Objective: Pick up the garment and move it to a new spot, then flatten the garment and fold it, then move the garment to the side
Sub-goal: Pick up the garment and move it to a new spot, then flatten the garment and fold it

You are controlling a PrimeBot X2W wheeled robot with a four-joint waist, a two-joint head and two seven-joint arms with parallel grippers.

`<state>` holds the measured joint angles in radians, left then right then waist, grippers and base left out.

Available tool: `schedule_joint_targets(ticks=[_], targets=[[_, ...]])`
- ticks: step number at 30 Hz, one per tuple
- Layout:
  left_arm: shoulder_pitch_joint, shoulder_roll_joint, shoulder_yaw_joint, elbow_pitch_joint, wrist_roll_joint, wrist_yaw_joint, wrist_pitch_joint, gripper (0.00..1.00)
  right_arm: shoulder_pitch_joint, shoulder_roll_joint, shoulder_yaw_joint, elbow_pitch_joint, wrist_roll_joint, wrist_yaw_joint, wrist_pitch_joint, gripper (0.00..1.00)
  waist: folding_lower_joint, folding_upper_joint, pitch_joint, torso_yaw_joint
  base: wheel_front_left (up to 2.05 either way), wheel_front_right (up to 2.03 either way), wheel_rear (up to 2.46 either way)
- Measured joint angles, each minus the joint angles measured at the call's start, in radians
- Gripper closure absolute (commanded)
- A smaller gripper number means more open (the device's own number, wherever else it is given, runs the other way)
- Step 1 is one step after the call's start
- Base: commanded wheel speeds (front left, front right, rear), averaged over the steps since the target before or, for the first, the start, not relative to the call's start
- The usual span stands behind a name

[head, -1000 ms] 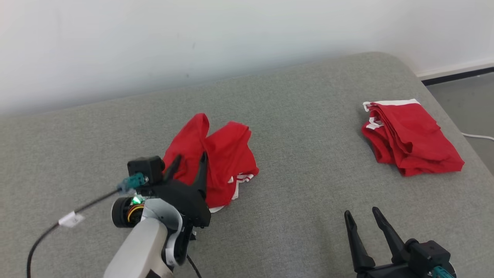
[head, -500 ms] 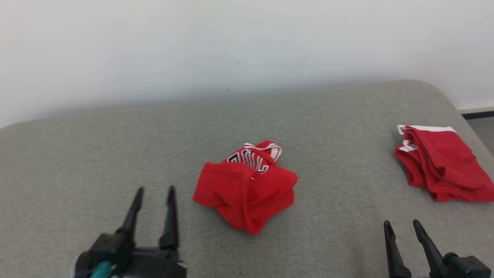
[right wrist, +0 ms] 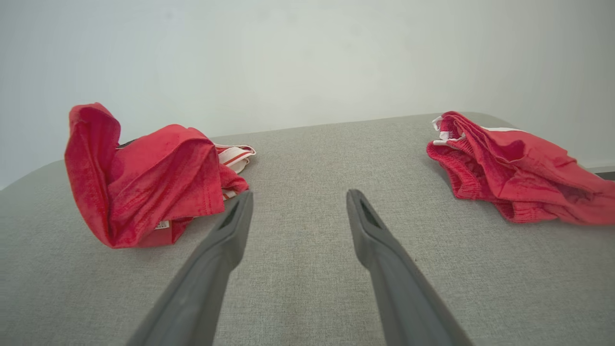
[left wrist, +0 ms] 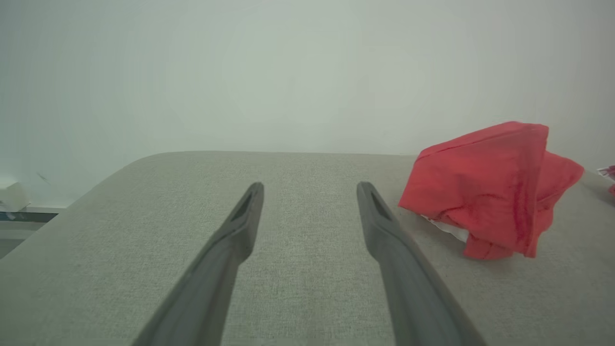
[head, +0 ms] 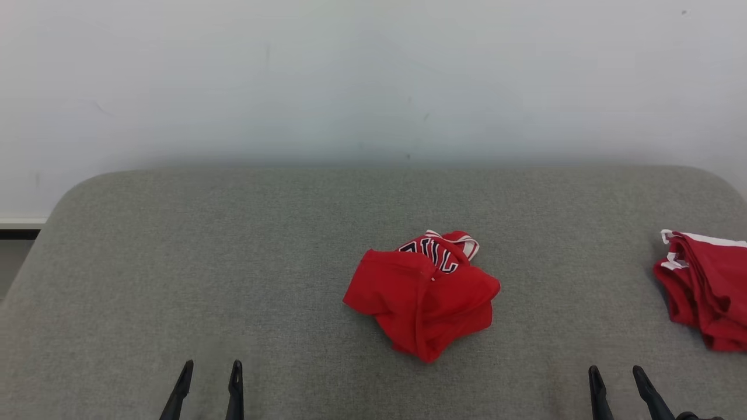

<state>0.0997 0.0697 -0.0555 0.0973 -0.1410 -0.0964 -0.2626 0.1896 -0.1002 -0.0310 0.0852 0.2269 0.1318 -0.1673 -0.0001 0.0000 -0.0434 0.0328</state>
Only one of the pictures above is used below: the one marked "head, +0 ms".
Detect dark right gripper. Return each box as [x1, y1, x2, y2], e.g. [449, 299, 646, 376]
[588, 366, 724, 420]

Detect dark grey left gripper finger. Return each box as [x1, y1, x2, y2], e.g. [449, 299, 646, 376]
[226, 360, 244, 420]
[159, 360, 194, 420]

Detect red shorts with white stripe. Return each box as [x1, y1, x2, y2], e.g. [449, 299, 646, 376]
[652, 229, 747, 353]

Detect red basketball jersey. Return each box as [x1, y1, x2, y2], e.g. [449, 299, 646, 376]
[343, 229, 501, 363]

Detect grey fabric sofa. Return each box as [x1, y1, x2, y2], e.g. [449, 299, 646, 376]
[0, 165, 747, 420]

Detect white baseboard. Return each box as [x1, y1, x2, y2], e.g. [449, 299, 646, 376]
[0, 218, 47, 240]

